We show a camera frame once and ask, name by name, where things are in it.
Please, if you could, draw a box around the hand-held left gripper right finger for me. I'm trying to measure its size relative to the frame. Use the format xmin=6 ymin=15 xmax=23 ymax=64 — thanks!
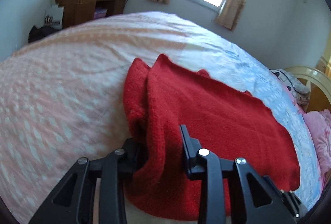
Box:
xmin=180 ymin=124 xmax=298 ymax=224

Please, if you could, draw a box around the cream wooden headboard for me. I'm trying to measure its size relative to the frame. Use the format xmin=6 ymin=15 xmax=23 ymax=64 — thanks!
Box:
xmin=283 ymin=56 xmax=331 ymax=113

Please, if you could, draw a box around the black jacket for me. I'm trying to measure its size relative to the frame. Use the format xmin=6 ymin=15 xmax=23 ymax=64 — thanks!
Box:
xmin=28 ymin=25 xmax=62 ymax=43

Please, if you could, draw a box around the grey and white pillow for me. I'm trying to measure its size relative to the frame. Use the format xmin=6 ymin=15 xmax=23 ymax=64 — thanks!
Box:
xmin=269 ymin=69 xmax=311 ymax=105

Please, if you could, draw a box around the pink quilt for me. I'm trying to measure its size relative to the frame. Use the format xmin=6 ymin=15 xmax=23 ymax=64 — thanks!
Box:
xmin=302 ymin=109 xmax=331 ymax=178

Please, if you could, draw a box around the red knitted sweater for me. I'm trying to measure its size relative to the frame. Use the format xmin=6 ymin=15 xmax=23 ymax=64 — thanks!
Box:
xmin=123 ymin=54 xmax=300 ymax=221

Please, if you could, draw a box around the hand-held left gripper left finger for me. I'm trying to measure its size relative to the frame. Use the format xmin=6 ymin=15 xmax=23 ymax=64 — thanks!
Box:
xmin=28 ymin=138 xmax=141 ymax=224

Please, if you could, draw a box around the bed with polka-dot sheet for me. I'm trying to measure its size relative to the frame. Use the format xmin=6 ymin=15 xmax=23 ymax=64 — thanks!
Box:
xmin=0 ymin=11 xmax=322 ymax=224

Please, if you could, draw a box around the white paper bag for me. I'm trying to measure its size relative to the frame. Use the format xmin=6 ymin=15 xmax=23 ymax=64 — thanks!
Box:
xmin=44 ymin=6 xmax=64 ymax=26

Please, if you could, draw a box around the brown wooden desk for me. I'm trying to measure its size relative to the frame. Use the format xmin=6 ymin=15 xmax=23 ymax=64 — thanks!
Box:
xmin=54 ymin=0 xmax=130 ymax=29

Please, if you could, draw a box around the stack of boxes in desk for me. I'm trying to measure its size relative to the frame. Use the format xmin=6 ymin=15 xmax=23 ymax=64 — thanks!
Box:
xmin=94 ymin=8 xmax=108 ymax=19

